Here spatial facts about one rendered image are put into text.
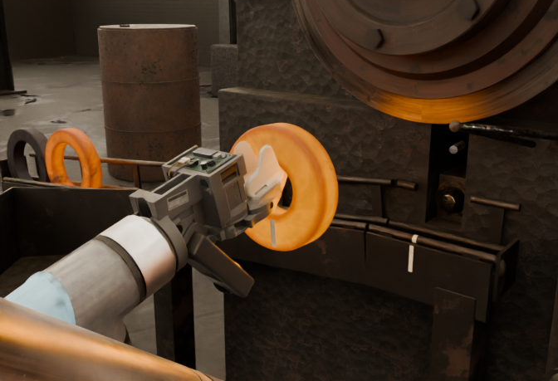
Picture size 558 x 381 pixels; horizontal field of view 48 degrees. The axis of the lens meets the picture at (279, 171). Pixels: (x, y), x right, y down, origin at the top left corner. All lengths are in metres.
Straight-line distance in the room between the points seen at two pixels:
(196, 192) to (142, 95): 3.00
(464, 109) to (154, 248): 0.45
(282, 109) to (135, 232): 0.59
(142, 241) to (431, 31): 0.41
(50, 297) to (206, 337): 1.55
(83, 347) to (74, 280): 0.18
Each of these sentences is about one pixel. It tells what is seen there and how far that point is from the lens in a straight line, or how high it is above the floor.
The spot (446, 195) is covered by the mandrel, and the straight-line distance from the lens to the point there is 1.00.
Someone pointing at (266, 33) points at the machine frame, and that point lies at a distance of 1.20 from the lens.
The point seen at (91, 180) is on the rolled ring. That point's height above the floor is 0.64.
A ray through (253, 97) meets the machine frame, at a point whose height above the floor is 0.87.
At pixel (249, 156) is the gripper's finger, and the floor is 0.87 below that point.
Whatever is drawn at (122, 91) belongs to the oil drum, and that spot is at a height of 0.53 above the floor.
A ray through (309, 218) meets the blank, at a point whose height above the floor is 0.80.
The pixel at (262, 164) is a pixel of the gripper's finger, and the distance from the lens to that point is 0.69.
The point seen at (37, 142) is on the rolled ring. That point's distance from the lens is 1.64.
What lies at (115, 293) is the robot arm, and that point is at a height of 0.80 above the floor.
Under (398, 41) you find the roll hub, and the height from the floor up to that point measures 0.99.
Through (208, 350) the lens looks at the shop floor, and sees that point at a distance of 2.00.
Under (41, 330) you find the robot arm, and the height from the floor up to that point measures 0.88.
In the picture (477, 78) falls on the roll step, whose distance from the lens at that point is 0.81.
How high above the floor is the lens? 1.04
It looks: 16 degrees down
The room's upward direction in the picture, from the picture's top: straight up
